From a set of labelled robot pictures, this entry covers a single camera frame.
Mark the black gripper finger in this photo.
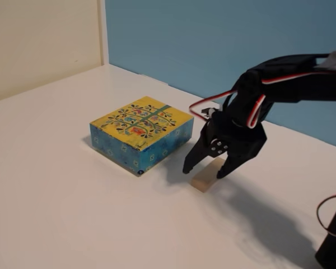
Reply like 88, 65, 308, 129
182, 133, 230, 175
216, 150, 259, 180

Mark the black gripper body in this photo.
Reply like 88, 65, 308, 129
202, 107, 268, 157

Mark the wooden Jenga block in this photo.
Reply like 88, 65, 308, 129
190, 157, 225, 194

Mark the yellow blue floral box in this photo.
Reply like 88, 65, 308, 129
88, 96, 195, 177

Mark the white black cable connector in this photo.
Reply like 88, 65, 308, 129
200, 108, 217, 120

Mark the red white servo cable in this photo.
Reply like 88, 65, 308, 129
189, 68, 336, 129
316, 191, 336, 238

